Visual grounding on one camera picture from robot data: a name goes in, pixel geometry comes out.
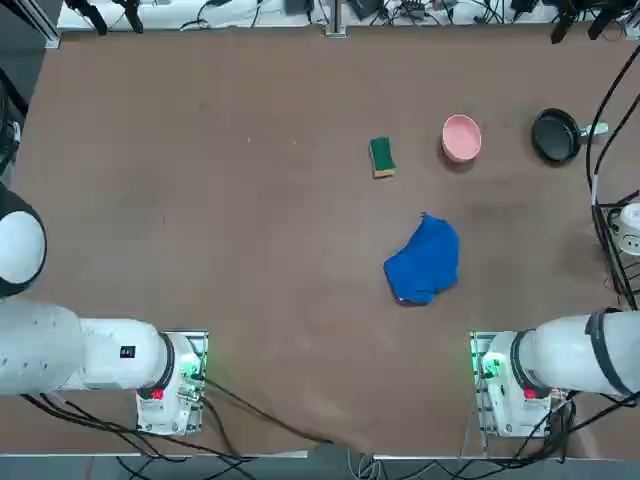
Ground aluminium profile post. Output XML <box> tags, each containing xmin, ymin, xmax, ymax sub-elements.
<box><xmin>324</xmin><ymin>0</ymin><xmax>348</xmax><ymax>38</ymax></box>

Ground black wire cup rack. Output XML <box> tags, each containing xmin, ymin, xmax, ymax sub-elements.
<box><xmin>591</xmin><ymin>189</ymin><xmax>640</xmax><ymax>309</ymax></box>

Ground white mug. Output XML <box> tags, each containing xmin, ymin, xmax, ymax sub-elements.
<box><xmin>618</xmin><ymin>201</ymin><xmax>640</xmax><ymax>258</ymax></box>

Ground pink bowl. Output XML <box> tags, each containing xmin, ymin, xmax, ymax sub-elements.
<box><xmin>441</xmin><ymin>113</ymin><xmax>484</xmax><ymax>163</ymax></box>

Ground aluminium profile rail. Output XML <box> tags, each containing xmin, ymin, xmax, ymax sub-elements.
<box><xmin>0</xmin><ymin>0</ymin><xmax>62</xmax><ymax>49</ymax></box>

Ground black pan pale green handle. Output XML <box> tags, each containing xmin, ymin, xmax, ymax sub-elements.
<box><xmin>531</xmin><ymin>107</ymin><xmax>611</xmax><ymax>164</ymax></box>

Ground black left arm base cable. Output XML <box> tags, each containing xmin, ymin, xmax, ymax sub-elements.
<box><xmin>198</xmin><ymin>375</ymin><xmax>337</xmax><ymax>447</ymax></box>

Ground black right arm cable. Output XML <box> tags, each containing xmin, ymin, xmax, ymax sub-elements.
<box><xmin>584</xmin><ymin>43</ymin><xmax>640</xmax><ymax>207</ymax></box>

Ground blue cloth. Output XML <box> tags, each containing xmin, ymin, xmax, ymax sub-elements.
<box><xmin>383</xmin><ymin>211</ymin><xmax>462</xmax><ymax>307</ymax></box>

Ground green and yellow sponge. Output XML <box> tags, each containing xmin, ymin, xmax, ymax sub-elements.
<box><xmin>369</xmin><ymin>136</ymin><xmax>398</xmax><ymax>181</ymax></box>

